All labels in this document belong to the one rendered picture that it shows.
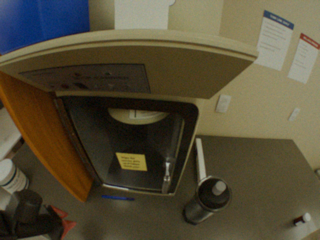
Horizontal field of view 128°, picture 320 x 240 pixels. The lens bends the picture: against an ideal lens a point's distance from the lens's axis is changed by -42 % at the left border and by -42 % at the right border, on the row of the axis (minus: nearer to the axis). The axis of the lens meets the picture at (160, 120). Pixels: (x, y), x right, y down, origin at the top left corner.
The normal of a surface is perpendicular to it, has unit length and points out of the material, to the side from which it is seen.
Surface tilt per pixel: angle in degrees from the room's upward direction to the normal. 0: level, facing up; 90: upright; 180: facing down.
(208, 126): 90
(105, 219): 0
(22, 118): 90
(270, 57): 90
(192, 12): 90
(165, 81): 135
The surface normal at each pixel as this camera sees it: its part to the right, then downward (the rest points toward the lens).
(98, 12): -0.07, 0.61
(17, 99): 1.00, 0.08
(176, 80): -0.08, 0.99
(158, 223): 0.05, -0.79
